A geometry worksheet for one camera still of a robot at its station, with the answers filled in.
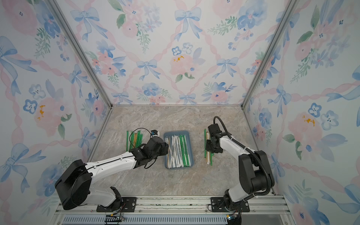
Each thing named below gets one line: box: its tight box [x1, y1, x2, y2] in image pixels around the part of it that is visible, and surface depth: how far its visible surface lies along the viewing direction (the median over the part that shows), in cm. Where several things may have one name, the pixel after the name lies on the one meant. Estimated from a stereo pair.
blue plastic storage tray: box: [163, 130, 195, 169], surface depth 94 cm
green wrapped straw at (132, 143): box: [129, 131, 135, 150], surface depth 100 cm
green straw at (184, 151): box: [179, 134, 190, 167], surface depth 94 cm
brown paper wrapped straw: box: [133, 133, 138, 149], surface depth 102 cm
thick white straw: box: [167, 135, 180, 168], surface depth 92 cm
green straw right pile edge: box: [210, 151, 214, 166], surface depth 92 cm
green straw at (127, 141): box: [126, 130, 129, 152], surface depth 102 cm
